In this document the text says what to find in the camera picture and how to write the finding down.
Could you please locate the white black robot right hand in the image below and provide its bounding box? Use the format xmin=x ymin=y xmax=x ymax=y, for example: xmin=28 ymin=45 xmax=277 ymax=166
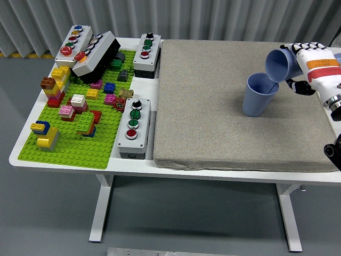
xmin=279 ymin=42 xmax=341 ymax=106

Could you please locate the blue ribbed plastic cup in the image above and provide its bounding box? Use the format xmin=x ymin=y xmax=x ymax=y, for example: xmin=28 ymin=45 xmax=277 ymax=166
xmin=241 ymin=72 xmax=280 ymax=117
xmin=265 ymin=49 xmax=304 ymax=83

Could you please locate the grey-brown cushion mat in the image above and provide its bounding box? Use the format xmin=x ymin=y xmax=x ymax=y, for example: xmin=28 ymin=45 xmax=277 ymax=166
xmin=153 ymin=39 xmax=341 ymax=173

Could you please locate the grey pleated curtain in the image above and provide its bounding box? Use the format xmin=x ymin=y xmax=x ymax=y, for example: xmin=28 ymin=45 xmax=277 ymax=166
xmin=0 ymin=0 xmax=341 ymax=58

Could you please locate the white table leg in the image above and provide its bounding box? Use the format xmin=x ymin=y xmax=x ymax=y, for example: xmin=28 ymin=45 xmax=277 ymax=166
xmin=88 ymin=174 xmax=115 ymax=243
xmin=275 ymin=183 xmax=303 ymax=253

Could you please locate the four-button grey control box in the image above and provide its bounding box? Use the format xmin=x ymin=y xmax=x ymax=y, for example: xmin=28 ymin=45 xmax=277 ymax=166
xmin=132 ymin=33 xmax=162 ymax=80
xmin=117 ymin=98 xmax=152 ymax=160

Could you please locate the brass valve with red wheel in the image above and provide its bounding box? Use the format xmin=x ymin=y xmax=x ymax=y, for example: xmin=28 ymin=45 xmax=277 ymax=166
xmin=113 ymin=88 xmax=135 ymax=113

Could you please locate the red toy brick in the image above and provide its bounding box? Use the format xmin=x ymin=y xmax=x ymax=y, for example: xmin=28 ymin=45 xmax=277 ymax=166
xmin=90 ymin=110 xmax=103 ymax=125

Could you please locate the five-button box with black base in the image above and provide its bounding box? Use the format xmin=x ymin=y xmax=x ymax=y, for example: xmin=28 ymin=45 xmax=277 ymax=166
xmin=71 ymin=30 xmax=121 ymax=85

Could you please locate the green brick stack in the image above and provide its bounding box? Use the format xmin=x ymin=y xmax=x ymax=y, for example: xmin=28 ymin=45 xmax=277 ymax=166
xmin=76 ymin=111 xmax=97 ymax=138

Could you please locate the five-button grey control box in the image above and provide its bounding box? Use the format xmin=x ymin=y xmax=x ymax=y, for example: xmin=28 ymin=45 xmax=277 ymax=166
xmin=54 ymin=25 xmax=93 ymax=69

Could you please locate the pink white red brick stack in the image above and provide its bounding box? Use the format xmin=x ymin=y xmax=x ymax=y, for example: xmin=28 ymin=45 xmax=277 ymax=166
xmin=58 ymin=105 xmax=77 ymax=123

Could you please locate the green studded baseplate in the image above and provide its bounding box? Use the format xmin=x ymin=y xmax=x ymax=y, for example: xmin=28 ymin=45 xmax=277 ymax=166
xmin=17 ymin=49 xmax=137 ymax=170

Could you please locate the yellow white brick stack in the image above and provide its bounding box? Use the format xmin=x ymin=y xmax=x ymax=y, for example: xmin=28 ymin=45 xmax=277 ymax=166
xmin=51 ymin=66 xmax=72 ymax=90

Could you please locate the brown yellow red brick tower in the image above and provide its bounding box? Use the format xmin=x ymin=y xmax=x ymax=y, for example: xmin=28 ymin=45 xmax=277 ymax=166
xmin=39 ymin=76 xmax=66 ymax=108

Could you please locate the yellow grey brick stack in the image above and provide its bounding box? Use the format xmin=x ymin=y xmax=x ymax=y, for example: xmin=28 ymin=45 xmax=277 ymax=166
xmin=36 ymin=126 xmax=61 ymax=153

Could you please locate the blue yellow brick stack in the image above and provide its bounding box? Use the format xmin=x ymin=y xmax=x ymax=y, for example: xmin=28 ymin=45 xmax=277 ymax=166
xmin=29 ymin=121 xmax=51 ymax=137

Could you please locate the yellow black floor tape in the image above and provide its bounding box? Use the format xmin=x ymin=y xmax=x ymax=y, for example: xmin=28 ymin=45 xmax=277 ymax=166
xmin=0 ymin=52 xmax=58 ymax=59

